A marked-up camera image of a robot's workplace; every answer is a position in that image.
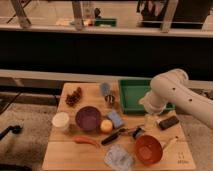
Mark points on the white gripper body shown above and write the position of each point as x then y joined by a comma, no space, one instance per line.
150,121

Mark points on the red bowl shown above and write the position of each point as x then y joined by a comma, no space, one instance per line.
148,150

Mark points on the blue sponge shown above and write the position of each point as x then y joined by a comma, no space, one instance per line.
115,118

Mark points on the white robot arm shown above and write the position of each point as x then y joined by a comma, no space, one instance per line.
170,87

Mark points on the purple bowl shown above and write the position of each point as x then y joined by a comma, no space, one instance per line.
88,118

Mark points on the small black object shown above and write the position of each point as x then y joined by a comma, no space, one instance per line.
137,133

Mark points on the yellow banana toy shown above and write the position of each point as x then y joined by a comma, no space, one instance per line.
170,143

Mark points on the green tray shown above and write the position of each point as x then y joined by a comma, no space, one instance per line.
131,91

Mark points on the yellow round fruit toy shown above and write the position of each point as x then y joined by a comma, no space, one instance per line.
106,126

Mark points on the small metal cup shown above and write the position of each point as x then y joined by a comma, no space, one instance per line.
110,99

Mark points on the clear plastic bag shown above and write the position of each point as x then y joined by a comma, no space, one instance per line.
118,158

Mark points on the blue grey cup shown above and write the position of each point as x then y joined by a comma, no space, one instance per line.
105,89

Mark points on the red chili pepper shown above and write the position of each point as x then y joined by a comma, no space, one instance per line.
85,140

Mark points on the bunch of dark grapes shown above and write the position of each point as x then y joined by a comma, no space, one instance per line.
74,98

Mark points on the white cup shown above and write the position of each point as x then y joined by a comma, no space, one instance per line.
61,121

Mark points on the black device on floor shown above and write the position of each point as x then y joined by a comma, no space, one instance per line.
14,129

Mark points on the black handled utensil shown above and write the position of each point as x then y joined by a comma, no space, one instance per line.
120,132

